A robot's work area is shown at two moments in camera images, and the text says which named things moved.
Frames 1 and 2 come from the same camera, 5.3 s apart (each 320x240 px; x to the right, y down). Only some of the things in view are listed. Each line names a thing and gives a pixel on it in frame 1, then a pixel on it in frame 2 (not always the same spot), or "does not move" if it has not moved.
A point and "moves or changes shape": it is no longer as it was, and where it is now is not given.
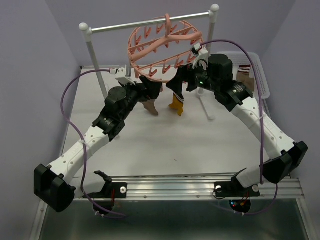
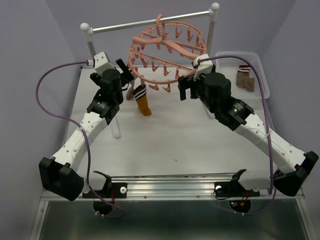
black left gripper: (152, 90) -> (126, 76)
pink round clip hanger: (158, 46) moves or changes shape
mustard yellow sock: (177, 103) -> (140, 94)
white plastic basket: (242, 58) does not move
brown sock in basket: (243, 77) does not move
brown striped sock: (150, 105) moves or changes shape
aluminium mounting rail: (202, 186) does not move
